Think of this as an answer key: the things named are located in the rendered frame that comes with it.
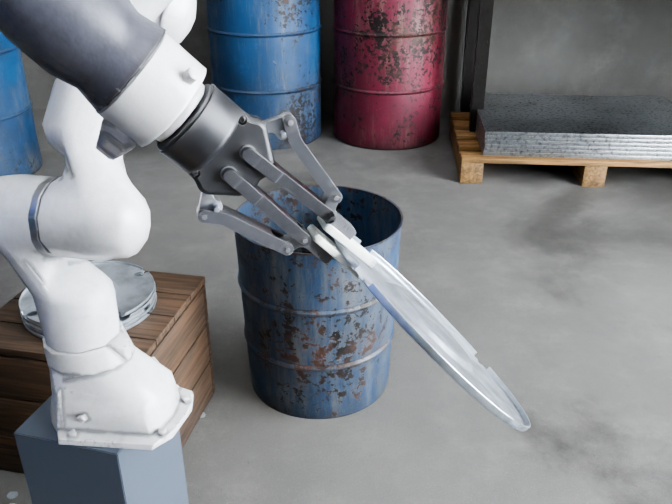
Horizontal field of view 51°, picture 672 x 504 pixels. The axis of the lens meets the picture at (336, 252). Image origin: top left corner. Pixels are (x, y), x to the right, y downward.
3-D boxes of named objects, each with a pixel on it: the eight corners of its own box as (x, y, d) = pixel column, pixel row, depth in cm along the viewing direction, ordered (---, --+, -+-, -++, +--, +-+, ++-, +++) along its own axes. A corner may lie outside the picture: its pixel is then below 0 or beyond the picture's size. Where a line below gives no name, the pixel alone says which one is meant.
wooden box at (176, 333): (216, 390, 189) (205, 276, 173) (155, 495, 156) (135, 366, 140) (79, 371, 196) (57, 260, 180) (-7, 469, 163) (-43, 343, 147)
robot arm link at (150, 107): (166, 38, 54) (220, 86, 56) (160, 18, 65) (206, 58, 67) (63, 158, 56) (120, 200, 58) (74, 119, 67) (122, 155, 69)
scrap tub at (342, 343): (396, 335, 213) (402, 186, 191) (395, 429, 175) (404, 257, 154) (258, 329, 216) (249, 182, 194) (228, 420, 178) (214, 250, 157)
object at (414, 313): (415, 290, 97) (419, 286, 97) (558, 455, 78) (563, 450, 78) (292, 195, 75) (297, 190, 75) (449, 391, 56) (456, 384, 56)
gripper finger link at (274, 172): (232, 146, 65) (241, 134, 65) (321, 211, 70) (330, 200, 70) (237, 158, 62) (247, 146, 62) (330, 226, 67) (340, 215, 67)
